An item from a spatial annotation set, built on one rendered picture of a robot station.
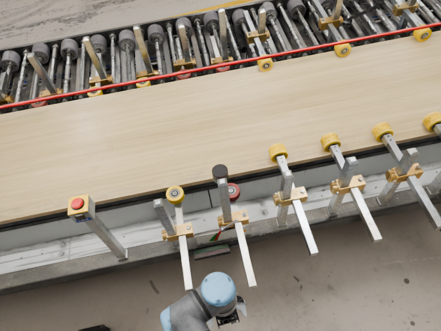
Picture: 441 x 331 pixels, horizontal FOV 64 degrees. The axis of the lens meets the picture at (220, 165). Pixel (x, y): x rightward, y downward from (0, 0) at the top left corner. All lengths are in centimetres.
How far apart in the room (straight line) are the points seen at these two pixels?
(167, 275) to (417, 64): 195
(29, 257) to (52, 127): 68
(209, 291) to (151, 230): 92
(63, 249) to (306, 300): 142
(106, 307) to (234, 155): 133
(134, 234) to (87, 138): 55
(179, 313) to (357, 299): 158
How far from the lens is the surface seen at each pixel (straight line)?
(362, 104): 196
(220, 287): 100
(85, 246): 195
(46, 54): 276
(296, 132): 178
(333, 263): 245
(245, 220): 155
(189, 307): 100
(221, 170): 130
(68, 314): 258
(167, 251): 171
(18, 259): 210
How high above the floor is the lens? 227
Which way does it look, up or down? 56 degrees down
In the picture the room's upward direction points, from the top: 8 degrees counter-clockwise
